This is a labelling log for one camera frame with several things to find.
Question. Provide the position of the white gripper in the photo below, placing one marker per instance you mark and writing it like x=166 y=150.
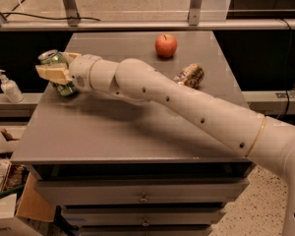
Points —
x=80 y=71

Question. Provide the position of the green soda can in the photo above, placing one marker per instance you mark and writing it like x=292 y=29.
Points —
x=53 y=67

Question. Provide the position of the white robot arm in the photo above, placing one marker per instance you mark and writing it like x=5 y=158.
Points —
x=268 y=142

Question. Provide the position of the orange soda can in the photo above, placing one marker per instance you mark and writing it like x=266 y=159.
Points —
x=190 y=76

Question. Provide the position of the white pump bottle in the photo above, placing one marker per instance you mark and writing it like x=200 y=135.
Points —
x=10 y=88

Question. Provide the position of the red apple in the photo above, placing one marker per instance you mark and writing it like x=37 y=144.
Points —
x=165 y=45

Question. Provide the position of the grey drawer cabinet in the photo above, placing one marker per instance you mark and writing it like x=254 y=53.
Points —
x=119 y=169

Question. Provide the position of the brown cardboard box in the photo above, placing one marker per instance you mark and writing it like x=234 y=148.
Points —
x=32 y=205

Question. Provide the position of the white box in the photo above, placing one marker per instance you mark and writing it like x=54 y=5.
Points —
x=10 y=225

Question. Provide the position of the metal railing frame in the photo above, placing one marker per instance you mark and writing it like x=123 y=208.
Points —
x=115 y=15

